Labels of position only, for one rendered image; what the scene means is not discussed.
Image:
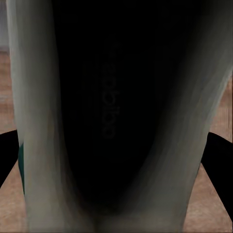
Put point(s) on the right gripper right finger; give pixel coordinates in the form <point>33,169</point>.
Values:
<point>218,163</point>

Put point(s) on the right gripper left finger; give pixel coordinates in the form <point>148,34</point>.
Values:
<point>9,147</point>

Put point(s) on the gym shoe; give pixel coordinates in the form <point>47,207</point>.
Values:
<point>114,100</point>

